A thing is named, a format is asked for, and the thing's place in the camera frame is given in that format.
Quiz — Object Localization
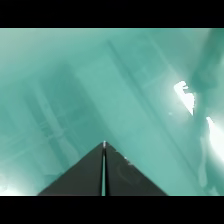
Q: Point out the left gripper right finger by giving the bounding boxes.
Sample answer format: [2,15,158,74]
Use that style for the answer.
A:
[104,141,168,197]

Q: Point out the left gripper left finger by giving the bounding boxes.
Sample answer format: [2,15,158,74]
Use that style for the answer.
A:
[37,141,105,197]

